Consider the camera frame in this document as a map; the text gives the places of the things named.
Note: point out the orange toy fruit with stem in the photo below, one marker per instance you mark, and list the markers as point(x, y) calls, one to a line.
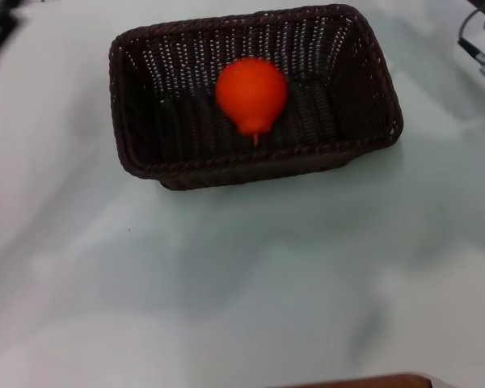
point(251, 94)

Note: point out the dark brown woven basket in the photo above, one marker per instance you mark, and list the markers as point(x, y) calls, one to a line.
point(242, 133)

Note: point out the brown rounded panel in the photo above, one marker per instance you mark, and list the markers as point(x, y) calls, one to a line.
point(355, 382)

